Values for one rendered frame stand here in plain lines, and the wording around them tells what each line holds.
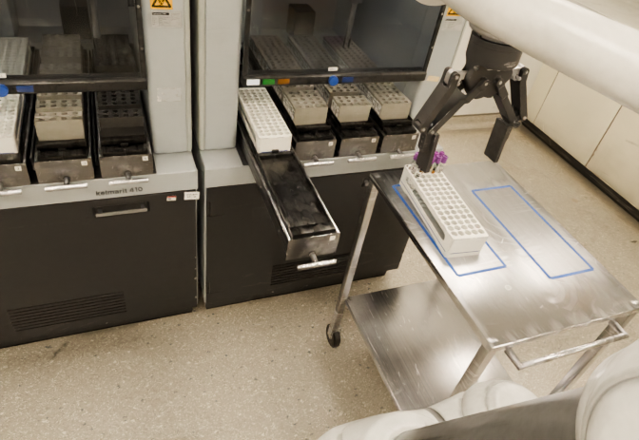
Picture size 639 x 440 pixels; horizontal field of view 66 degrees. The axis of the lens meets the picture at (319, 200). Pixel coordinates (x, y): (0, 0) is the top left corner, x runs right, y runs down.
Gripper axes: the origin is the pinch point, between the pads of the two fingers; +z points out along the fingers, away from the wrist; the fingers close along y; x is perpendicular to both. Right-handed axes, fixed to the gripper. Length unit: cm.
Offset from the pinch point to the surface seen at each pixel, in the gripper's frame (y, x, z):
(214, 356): -32, 54, 117
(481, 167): 50, 43, 39
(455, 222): 21.2, 16.9, 32.9
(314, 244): -11, 27, 41
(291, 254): -17, 27, 43
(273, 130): -10, 66, 32
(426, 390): 24, 7, 93
